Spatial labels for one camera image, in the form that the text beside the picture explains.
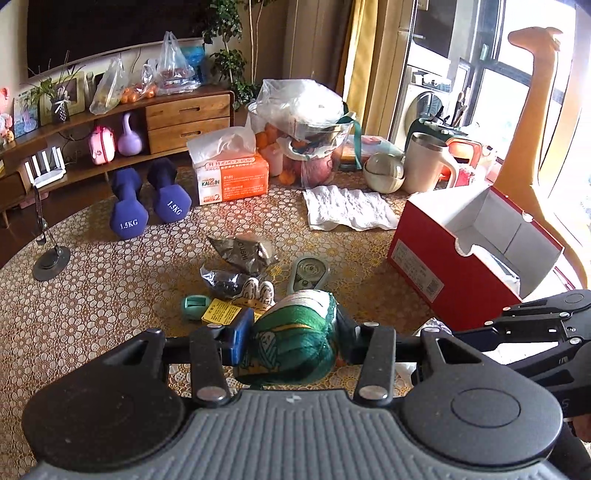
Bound pink doll figurine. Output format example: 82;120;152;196
0;88;14;144

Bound white router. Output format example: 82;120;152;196
23;145;68;189

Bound white plastic bag red contents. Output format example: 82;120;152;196
154;31;204;95

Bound yellow label card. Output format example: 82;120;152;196
202;299;245;326

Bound red cardboard box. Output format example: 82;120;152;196
387;182;565;319

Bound orange white tissue pack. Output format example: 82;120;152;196
186;126;271;206

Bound small pink bag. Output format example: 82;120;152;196
88;126;116;166

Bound red plastic container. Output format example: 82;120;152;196
445;138;483;181

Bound wooden television cabinet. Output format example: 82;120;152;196
0;83;236;227

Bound flat plastic-wrapped packet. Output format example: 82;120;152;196
342;134;404;169

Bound small plant in black vase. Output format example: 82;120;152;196
25;51;81;125

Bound white crumpled cloth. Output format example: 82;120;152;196
302;185;400;232

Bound small white plastic cup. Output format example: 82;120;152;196
265;143;284;178

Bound clear bag of oranges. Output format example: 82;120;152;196
121;65;160;104

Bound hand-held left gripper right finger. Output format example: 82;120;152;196
336;305;481;403

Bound window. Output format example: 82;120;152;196
466;0;578;153

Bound black phone stand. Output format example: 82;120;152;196
31;185;72;282

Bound large clear bag of fruit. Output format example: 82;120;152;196
247;78;358;190

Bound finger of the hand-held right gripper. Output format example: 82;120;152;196
450;322;591;370
489;288;591;335

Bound blue dumbbell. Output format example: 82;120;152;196
110;167;149;241
147;158;192;223

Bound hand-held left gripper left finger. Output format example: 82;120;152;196
131;308;256;407

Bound blue packet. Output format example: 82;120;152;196
180;44;208;84

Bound gold lace tablecloth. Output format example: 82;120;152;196
0;166;591;480

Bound green ribbon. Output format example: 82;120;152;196
339;104;365;169

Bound black television screen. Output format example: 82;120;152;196
27;0;218;81

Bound orange giraffe toy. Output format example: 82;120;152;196
492;27;591;278

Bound round white green container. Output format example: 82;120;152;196
362;152;407;195

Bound crumpled clear wrapper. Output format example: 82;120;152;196
199;265;252;298

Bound clear bag of yellow fruit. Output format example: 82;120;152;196
89;58;127;116

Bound beige mug with steel rim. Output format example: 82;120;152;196
404;131;460;195

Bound small teal roller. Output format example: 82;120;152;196
181;294;213;321

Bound silver snack wrapper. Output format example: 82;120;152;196
206;233;281;278

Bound washing machine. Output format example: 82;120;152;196
397;65;455;139

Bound green wooden photo frame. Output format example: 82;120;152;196
39;71;86;125

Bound yellow curtain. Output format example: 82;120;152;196
342;0;384;139

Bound purple kettlebell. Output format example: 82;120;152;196
117;112;145;156

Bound tall green houseplant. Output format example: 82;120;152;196
201;0;259;109

